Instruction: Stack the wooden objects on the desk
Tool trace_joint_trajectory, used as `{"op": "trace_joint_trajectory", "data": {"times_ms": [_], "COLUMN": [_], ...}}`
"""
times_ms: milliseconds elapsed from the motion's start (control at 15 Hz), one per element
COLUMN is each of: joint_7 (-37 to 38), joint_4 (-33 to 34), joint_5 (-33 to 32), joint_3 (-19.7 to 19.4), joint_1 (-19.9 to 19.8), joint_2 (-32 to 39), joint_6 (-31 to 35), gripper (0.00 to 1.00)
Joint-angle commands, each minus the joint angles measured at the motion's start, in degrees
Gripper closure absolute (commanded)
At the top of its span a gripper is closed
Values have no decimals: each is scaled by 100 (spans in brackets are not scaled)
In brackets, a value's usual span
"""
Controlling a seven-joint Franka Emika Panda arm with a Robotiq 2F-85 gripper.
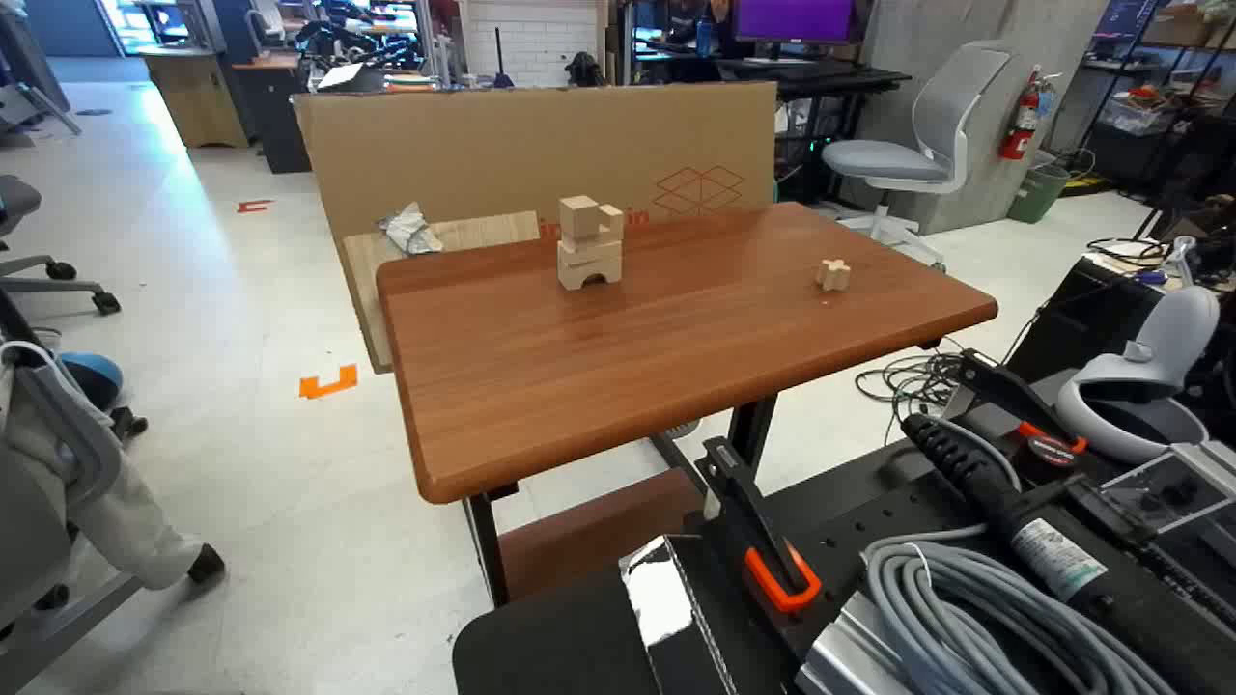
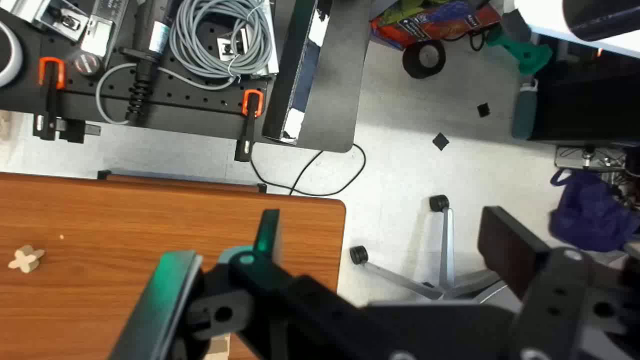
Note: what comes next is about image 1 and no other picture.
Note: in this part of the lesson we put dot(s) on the silver aluminium extrusion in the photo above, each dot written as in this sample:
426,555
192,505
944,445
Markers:
853,657

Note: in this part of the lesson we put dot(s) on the white swivel office chair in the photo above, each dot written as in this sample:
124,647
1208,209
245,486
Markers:
921,142

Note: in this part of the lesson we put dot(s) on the dark grey office chair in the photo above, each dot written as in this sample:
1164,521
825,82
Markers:
25,258

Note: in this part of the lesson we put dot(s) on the clear plastic case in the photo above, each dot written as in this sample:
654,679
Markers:
1173,487

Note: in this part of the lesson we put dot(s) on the wooden rectangular block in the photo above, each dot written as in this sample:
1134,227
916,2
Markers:
610,223

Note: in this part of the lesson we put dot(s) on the brown wooden board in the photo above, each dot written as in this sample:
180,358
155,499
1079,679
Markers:
594,535

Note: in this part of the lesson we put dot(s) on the small wooden cube block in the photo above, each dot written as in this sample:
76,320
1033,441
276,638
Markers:
834,277

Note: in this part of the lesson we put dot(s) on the green waste bin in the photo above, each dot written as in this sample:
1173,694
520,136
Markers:
1037,191

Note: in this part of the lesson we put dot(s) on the red fire extinguisher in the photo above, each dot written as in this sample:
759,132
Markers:
1022,116

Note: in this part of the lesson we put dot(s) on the orange floor tape marker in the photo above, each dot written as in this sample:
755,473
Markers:
330,385

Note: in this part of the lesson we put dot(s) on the light wooden cabinet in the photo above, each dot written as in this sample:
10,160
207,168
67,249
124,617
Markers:
196,101

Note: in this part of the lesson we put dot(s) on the blue round object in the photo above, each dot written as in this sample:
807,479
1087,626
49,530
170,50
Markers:
95,379

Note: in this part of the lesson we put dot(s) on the shiny silver metal bracket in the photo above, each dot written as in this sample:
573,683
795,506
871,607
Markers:
668,613

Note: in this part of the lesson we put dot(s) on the wooden arch block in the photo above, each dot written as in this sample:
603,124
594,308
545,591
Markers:
589,267

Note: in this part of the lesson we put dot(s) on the white VR controller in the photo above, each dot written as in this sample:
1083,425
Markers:
1145,371

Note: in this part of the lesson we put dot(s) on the black orange bar clamp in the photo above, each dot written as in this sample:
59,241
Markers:
759,541
1029,411

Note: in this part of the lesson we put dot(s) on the brown wooden table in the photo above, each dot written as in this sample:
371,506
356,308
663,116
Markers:
487,541

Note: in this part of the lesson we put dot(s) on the black cabinet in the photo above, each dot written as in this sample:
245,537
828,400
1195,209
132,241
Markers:
272,116

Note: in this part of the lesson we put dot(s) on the purple lit monitor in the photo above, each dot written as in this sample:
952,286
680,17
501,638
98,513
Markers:
795,20

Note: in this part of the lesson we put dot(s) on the red floor tape marker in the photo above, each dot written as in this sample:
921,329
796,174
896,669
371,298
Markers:
254,207

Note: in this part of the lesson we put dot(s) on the light wooden cube block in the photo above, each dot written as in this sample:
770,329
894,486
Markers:
577,217

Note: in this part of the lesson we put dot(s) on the large brown cardboard panel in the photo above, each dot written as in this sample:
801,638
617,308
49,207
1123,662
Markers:
515,150

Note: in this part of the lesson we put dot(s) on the light grey office chair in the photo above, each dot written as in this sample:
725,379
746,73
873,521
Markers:
62,505

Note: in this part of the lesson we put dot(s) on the crumpled white plastic wrap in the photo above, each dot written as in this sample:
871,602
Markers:
410,230

